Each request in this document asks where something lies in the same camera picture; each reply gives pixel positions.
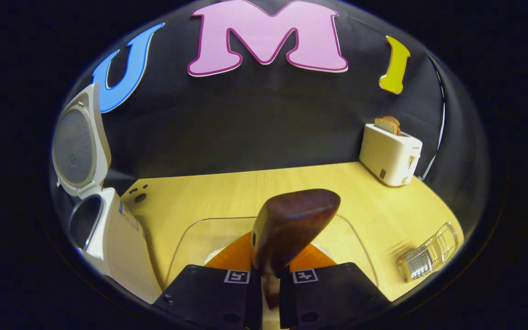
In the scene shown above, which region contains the brown wooden spoon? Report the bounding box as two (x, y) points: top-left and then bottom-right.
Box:
(250, 189), (341, 310)

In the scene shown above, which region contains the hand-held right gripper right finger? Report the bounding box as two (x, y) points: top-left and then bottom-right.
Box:
(279, 243), (391, 330)

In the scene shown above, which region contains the white toaster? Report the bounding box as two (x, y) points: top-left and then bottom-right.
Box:
(359, 123), (423, 187)

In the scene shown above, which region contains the white power cable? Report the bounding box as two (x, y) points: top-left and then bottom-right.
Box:
(422, 64), (446, 180)

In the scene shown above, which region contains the clear plastic container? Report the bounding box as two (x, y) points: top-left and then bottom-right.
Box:
(165, 214), (379, 289)

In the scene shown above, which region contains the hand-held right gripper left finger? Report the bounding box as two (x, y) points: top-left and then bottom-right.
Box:
(153, 231), (263, 330)

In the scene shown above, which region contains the black backdrop cloth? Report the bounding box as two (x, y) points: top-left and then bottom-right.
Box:
(62, 0), (489, 225)

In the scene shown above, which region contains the white rice cooker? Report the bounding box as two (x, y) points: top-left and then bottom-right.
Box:
(52, 83), (163, 304)

